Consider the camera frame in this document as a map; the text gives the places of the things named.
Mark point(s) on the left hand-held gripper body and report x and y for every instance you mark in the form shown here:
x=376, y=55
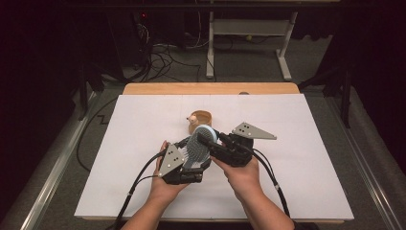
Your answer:
x=170, y=161

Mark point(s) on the white metal table frame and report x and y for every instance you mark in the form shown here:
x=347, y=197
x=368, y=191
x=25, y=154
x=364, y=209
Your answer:
x=249, y=27

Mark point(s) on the person's left hand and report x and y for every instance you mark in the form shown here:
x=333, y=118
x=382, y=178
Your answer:
x=164, y=188

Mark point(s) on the aluminium floor rail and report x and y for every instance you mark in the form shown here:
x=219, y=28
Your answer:
x=367, y=169
x=57, y=169

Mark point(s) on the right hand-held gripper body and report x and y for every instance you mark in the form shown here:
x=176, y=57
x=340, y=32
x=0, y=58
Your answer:
x=239, y=153

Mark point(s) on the white table cover sheet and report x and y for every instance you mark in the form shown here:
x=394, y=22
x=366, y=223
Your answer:
x=287, y=175

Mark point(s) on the dark device with red light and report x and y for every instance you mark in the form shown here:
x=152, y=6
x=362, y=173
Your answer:
x=143, y=19

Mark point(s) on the person's right hand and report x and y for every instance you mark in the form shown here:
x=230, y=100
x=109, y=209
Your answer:
x=244, y=180

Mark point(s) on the black stand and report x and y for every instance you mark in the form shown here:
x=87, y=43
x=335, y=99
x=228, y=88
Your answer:
x=83, y=92
x=345, y=96

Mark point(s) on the light blue hairbrush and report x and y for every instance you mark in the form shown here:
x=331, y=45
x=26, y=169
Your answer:
x=196, y=150

